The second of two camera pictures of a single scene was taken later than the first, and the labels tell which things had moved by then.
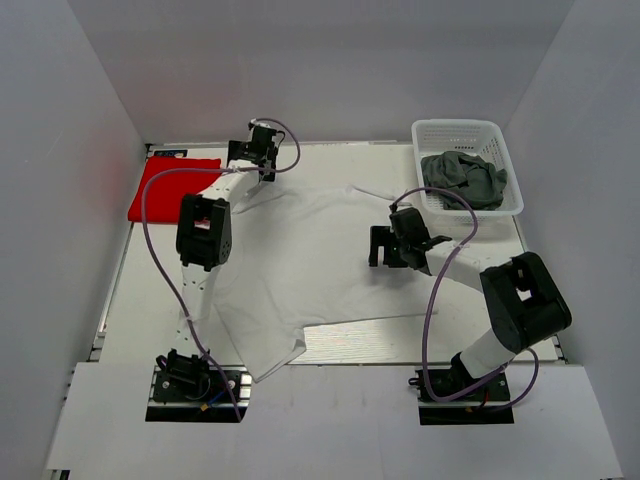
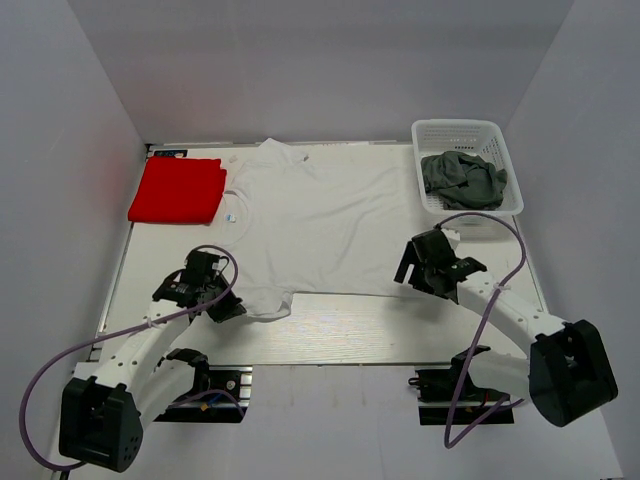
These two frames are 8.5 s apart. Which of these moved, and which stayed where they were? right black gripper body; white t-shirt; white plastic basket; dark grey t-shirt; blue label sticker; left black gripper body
Moved: left black gripper body; white t-shirt; right black gripper body
Stayed: blue label sticker; dark grey t-shirt; white plastic basket
